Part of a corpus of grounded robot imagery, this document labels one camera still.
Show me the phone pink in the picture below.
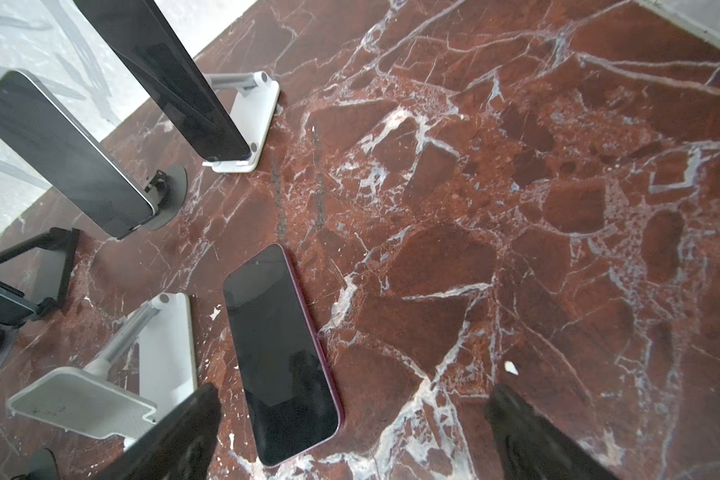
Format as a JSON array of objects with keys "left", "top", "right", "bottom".
[{"left": 222, "top": 244, "right": 343, "bottom": 467}]

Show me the white phone stand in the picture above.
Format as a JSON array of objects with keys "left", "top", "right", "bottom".
[
  {"left": 7, "top": 292, "right": 198, "bottom": 448},
  {"left": 202, "top": 71, "right": 280, "bottom": 174}
]

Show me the black folding phone stand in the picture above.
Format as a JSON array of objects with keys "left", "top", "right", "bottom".
[{"left": 0, "top": 227, "right": 81, "bottom": 320}]

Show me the white phone stand back right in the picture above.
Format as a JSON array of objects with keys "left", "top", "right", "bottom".
[{"left": 202, "top": 71, "right": 280, "bottom": 174}]

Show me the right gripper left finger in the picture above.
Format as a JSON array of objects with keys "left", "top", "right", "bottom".
[{"left": 97, "top": 383, "right": 222, "bottom": 479}]

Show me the grey round phone stand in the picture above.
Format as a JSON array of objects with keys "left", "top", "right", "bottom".
[{"left": 142, "top": 164, "right": 188, "bottom": 231}]

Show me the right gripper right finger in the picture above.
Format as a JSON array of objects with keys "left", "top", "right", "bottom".
[{"left": 484, "top": 384, "right": 616, "bottom": 480}]

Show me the white phone stand front right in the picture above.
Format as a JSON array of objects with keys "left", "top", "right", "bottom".
[{"left": 7, "top": 292, "right": 198, "bottom": 448}]

